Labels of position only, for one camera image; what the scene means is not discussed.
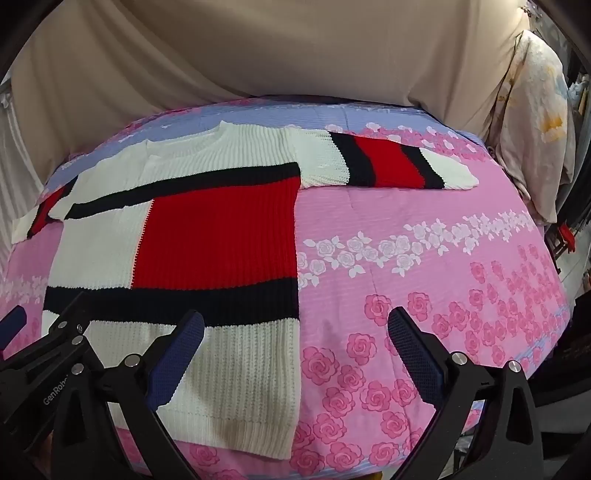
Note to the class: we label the beige draped cloth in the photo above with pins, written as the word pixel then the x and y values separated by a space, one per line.
pixel 277 46

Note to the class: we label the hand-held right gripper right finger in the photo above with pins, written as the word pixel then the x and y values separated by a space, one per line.
pixel 415 355

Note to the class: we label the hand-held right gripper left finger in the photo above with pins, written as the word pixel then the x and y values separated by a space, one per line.
pixel 178 357

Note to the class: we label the pale patterned pillow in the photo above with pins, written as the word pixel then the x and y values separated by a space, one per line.
pixel 535 120

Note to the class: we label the small red object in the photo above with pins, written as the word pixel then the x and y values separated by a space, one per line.
pixel 567 236

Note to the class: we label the pink floral blanket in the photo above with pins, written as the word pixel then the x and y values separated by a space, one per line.
pixel 392 221

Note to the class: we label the white curtain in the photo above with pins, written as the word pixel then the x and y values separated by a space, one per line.
pixel 18 157

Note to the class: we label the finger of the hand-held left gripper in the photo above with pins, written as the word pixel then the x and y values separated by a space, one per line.
pixel 11 323
pixel 69 323

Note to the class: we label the white red black knit sweater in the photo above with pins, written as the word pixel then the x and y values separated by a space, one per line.
pixel 217 230

